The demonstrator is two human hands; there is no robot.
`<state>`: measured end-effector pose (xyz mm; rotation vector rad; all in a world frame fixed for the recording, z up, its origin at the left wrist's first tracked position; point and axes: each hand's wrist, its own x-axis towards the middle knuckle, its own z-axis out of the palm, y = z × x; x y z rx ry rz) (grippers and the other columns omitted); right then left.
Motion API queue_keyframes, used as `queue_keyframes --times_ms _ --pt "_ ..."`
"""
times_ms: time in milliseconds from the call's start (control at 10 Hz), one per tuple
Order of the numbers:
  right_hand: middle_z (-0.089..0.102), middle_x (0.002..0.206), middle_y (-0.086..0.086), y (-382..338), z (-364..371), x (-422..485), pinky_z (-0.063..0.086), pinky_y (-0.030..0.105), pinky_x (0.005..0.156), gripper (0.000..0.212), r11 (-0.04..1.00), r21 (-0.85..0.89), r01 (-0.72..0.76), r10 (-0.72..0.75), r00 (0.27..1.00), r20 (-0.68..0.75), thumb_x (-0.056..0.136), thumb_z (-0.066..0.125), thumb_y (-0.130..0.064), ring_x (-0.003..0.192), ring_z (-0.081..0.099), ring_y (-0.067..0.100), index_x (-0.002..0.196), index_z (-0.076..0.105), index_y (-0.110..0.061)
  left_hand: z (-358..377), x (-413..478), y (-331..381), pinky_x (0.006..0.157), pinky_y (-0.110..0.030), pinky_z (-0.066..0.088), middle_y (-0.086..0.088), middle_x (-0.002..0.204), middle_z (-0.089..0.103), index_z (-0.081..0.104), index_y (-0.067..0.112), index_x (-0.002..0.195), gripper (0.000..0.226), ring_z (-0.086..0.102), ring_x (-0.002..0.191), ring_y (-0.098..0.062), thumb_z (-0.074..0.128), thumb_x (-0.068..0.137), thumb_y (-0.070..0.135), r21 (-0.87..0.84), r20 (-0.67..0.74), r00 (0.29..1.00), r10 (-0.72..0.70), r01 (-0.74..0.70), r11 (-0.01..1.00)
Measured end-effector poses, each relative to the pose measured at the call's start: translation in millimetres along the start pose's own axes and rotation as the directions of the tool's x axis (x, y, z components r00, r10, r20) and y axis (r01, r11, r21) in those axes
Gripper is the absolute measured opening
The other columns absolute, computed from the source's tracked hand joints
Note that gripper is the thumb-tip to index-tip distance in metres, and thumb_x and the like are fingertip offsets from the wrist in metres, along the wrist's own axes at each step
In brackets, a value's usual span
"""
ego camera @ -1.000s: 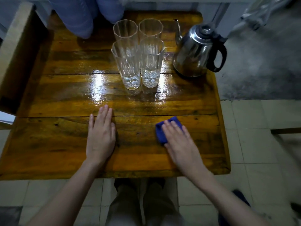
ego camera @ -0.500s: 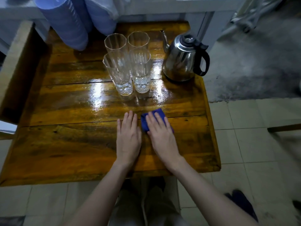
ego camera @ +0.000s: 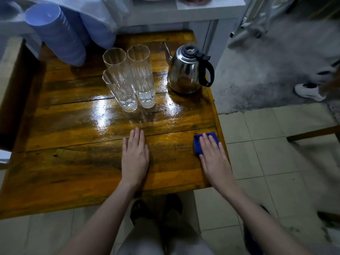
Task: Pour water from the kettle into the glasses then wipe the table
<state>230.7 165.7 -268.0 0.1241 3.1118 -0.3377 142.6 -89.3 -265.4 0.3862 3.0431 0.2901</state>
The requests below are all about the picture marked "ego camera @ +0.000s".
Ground person's left hand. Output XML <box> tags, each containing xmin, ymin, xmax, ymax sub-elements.
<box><xmin>121</xmin><ymin>127</ymin><xmax>150</xmax><ymax>188</ymax></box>

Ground white plastic sheet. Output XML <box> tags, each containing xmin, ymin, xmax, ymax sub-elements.
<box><xmin>16</xmin><ymin>0</ymin><xmax>131</xmax><ymax>32</ymax></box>

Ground person's legs grey trousers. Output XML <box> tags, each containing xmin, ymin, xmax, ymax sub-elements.
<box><xmin>115</xmin><ymin>207</ymin><xmax>214</xmax><ymax>255</ymax></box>

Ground stack of blue plastic cups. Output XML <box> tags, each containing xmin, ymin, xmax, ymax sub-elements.
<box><xmin>60</xmin><ymin>7</ymin><xmax>116</xmax><ymax>50</ymax></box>
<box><xmin>25</xmin><ymin>3</ymin><xmax>87</xmax><ymax>67</ymax></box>

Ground stainless steel kettle black handle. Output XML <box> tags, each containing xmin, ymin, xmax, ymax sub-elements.
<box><xmin>161</xmin><ymin>41</ymin><xmax>215</xmax><ymax>94</ymax></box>

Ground person's dark sandal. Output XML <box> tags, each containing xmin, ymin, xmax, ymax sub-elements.
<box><xmin>130</xmin><ymin>199</ymin><xmax>154</xmax><ymax>226</ymax></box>
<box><xmin>163</xmin><ymin>193</ymin><xmax>183</xmax><ymax>217</ymax></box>

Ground person's left forearm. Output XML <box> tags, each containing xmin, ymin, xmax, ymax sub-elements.
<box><xmin>58</xmin><ymin>181</ymin><xmax>141</xmax><ymax>255</ymax></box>

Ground blue cleaning cloth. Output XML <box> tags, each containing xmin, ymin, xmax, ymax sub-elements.
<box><xmin>193</xmin><ymin>132</ymin><xmax>220</xmax><ymax>157</ymax></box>

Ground person's right forearm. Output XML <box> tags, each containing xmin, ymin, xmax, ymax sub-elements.
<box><xmin>213</xmin><ymin>183</ymin><xmax>312</xmax><ymax>255</ymax></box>

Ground brown wooden chair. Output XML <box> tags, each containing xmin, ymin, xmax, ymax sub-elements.
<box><xmin>286</xmin><ymin>125</ymin><xmax>340</xmax><ymax>143</ymax></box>

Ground person's dark right sandal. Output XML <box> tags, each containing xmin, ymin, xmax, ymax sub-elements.
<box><xmin>163</xmin><ymin>193</ymin><xmax>183</xmax><ymax>217</ymax></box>

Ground tall clear drinking glass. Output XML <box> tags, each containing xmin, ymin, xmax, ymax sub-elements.
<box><xmin>103</xmin><ymin>47</ymin><xmax>127</xmax><ymax>70</ymax></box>
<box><xmin>102</xmin><ymin>65</ymin><xmax>139</xmax><ymax>113</ymax></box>
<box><xmin>127</xmin><ymin>44</ymin><xmax>156</xmax><ymax>109</ymax></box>

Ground white metal folding rack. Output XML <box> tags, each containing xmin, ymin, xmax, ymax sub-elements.
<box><xmin>228</xmin><ymin>0</ymin><xmax>296</xmax><ymax>49</ymax></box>

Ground white cabinet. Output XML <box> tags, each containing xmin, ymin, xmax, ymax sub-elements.
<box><xmin>117</xmin><ymin>0</ymin><xmax>246</xmax><ymax>67</ymax></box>

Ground person's dark left sandal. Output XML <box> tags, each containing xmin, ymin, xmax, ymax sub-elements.
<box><xmin>130</xmin><ymin>199</ymin><xmax>154</xmax><ymax>226</ymax></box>

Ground person's right hand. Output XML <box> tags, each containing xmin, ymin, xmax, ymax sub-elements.
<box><xmin>198</xmin><ymin>133</ymin><xmax>236</xmax><ymax>192</ymax></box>

